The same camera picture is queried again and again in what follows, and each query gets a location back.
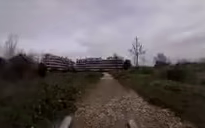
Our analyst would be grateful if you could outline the dark bushes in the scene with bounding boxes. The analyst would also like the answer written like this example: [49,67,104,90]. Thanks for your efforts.
[0,53,48,83]

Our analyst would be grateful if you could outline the dark round tree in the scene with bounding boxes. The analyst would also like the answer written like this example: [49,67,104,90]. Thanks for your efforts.
[122,59,132,71]

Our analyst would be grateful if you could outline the rough grass verge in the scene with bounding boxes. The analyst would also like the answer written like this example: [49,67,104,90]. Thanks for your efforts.
[0,70,104,128]

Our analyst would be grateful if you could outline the pale gravel path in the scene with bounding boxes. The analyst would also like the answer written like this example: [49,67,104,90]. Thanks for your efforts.
[69,72,188,128]

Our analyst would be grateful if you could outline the bare thin tree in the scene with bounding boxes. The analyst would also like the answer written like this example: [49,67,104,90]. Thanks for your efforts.
[128,35,147,68]

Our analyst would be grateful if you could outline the robot's own part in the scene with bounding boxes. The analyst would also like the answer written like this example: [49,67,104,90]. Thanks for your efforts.
[58,115,73,128]
[126,119,138,128]

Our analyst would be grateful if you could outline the long layered grey building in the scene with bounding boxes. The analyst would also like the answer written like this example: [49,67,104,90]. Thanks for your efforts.
[74,56,125,72]

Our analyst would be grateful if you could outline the grass strip with weeds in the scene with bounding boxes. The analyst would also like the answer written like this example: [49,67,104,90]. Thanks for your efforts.
[109,63,205,128]

